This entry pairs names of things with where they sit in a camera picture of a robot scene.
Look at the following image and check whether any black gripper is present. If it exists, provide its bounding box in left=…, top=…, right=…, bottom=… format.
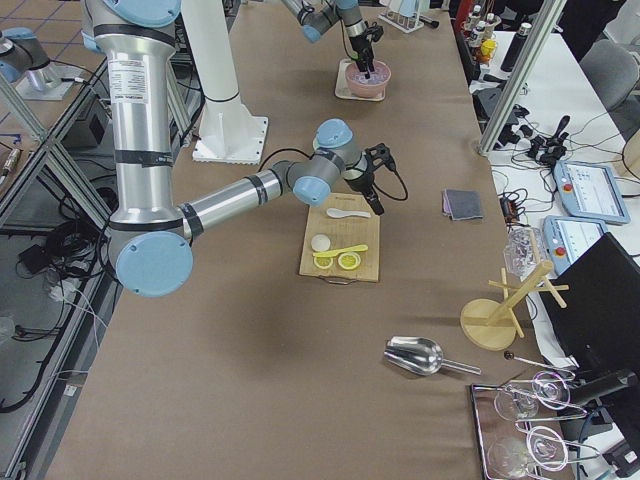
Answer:
left=348, top=32, right=375, bottom=79
left=344, top=168, right=384, bottom=216

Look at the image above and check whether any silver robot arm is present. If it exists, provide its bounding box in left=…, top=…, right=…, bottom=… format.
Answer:
left=82, top=1, right=383, bottom=297
left=283, top=0, right=383, bottom=79

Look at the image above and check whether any pink bowl of ice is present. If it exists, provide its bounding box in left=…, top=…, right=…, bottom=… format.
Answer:
left=345, top=60, right=391, bottom=98

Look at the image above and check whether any white ceramic spoon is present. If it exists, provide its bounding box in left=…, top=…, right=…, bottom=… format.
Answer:
left=326, top=207, right=371, bottom=219

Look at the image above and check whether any metal ice scoop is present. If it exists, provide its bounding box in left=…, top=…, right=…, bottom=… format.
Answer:
left=383, top=336, right=482, bottom=376

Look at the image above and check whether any black bar spoon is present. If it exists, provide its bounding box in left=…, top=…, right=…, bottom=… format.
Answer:
left=503, top=350, right=573, bottom=374

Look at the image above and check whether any cream plastic tray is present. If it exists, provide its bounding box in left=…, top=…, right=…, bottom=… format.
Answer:
left=334, top=58, right=385, bottom=102

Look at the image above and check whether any bamboo cutting board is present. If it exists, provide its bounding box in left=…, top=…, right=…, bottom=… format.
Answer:
left=299, top=193, right=380, bottom=282

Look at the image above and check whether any white half egg shape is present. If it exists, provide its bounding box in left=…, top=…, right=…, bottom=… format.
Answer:
left=311, top=234, right=331, bottom=252

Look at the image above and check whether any purple folded cloth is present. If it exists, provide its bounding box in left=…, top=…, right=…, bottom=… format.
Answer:
left=442, top=191, right=451, bottom=216

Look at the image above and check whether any grey folded cloth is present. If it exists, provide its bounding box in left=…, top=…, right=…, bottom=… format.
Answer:
left=442, top=189, right=483, bottom=221

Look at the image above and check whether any black water bottle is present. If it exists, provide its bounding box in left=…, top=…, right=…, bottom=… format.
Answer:
left=500, top=22, right=532, bottom=73

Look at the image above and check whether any crystal glass cup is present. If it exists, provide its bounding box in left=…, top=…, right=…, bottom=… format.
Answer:
left=503, top=227, right=545, bottom=277

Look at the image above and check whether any wooden mug tree stand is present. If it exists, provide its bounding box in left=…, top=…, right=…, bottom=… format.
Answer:
left=460, top=260, right=569, bottom=351

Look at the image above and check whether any lower teach pendant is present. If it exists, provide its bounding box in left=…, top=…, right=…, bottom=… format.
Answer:
left=542, top=215, right=608, bottom=275

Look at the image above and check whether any teach pendant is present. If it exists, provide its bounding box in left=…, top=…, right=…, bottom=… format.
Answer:
left=553, top=160, right=631, bottom=225
left=542, top=215, right=608, bottom=275

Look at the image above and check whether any upper teach pendant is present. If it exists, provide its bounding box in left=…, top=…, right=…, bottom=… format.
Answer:
left=553, top=160, right=631, bottom=225

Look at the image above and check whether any black monitor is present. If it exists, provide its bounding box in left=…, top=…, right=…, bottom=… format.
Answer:
left=541, top=231, right=640, bottom=401

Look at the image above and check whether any upper wine glass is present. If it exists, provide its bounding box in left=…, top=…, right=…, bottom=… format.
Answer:
left=493, top=370, right=572, bottom=420

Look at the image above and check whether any wine glass rack tray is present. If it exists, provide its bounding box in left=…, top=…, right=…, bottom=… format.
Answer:
left=469, top=370, right=600, bottom=479

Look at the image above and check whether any lower wine glass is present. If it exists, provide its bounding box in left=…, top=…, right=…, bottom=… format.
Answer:
left=486, top=426, right=569, bottom=479

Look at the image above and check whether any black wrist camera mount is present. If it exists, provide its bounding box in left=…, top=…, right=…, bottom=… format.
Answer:
left=364, top=143, right=397, bottom=173

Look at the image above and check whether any copper wire bottle basket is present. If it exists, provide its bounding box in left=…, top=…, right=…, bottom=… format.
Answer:
left=462, top=5, right=501, bottom=65

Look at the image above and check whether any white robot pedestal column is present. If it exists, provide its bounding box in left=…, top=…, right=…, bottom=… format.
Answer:
left=181, top=0, right=268, bottom=164

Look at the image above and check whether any aluminium frame post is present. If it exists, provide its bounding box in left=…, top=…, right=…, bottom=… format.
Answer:
left=477, top=0, right=566, bottom=157

